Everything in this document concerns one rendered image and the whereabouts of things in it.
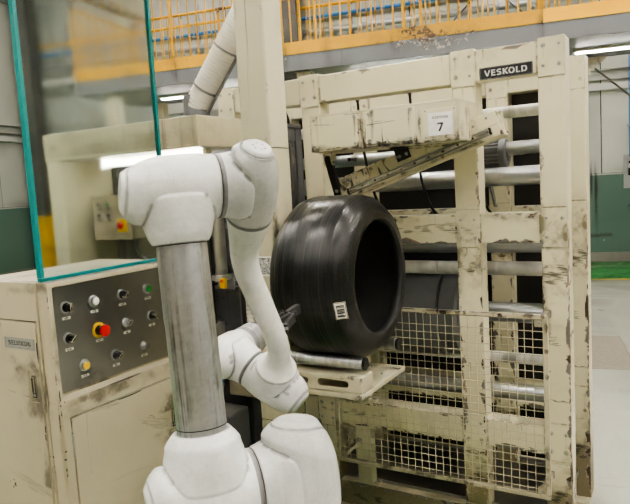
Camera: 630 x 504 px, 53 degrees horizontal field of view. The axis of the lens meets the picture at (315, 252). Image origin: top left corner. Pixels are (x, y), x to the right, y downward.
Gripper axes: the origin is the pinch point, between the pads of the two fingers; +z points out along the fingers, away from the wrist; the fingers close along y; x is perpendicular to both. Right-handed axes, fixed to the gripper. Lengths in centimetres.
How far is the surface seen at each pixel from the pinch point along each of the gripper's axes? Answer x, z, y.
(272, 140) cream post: -50, 40, 26
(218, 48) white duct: -89, 73, 68
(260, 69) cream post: -76, 42, 28
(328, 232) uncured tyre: -20.4, 20.1, -4.7
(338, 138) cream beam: -47, 65, 11
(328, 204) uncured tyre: -27.5, 31.8, 0.7
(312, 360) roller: 25.6, 20.2, 8.4
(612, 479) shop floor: 134, 146, -73
